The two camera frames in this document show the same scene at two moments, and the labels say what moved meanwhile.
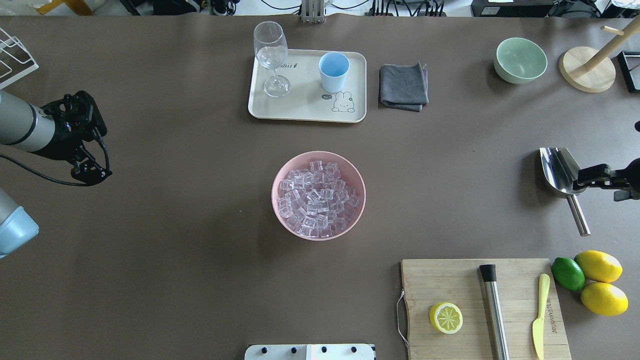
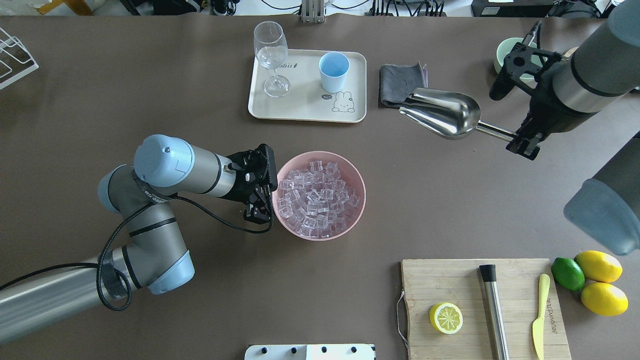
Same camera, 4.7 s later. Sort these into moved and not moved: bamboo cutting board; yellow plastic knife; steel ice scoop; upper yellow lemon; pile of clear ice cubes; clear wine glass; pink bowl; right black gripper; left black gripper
Moved: right black gripper; steel ice scoop; left black gripper
Not moved: pile of clear ice cubes; yellow plastic knife; clear wine glass; bamboo cutting board; pink bowl; upper yellow lemon
